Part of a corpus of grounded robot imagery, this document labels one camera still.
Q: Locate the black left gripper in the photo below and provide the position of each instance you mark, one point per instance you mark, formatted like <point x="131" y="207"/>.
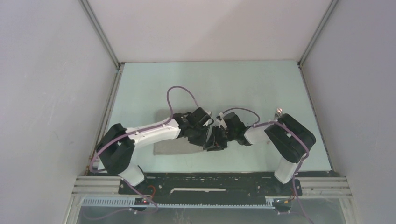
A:
<point x="202" y="140"/>

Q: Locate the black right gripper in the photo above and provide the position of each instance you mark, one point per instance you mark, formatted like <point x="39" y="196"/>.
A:
<point x="215" y="143"/>

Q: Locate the grey cloth napkin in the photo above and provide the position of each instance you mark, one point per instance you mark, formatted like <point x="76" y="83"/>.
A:
<point x="176" y="146"/>

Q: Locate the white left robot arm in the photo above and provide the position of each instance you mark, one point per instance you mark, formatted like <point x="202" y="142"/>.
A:
<point x="116" y="148"/>

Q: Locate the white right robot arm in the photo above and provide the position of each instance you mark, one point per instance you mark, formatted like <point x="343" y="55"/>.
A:
<point x="292" y="140"/>

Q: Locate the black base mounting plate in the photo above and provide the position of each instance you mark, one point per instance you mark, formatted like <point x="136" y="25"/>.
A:
<point x="216" y="188"/>

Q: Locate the right small circuit board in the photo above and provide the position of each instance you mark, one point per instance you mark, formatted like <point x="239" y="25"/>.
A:
<point x="282" y="202"/>

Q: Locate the small circuit board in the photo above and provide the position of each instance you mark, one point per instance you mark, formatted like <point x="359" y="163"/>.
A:
<point x="282" y="202"/>
<point x="141" y="202"/>

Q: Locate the left small circuit board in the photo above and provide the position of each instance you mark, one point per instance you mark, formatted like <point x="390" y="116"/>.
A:
<point x="141" y="202"/>

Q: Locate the fork with pink handle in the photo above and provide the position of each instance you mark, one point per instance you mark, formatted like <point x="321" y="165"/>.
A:
<point x="278" y="113"/>

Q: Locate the white slotted cable duct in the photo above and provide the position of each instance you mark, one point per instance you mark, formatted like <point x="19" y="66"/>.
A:
<point x="132" y="202"/>

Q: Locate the right aluminium frame post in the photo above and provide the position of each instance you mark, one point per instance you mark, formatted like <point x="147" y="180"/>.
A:
<point x="323" y="21"/>

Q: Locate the aluminium frame post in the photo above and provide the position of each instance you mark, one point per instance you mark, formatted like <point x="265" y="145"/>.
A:
<point x="86" y="6"/>
<point x="323" y="21"/>

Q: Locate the left aluminium frame post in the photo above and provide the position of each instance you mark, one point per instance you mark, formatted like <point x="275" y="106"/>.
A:
<point x="86" y="6"/>

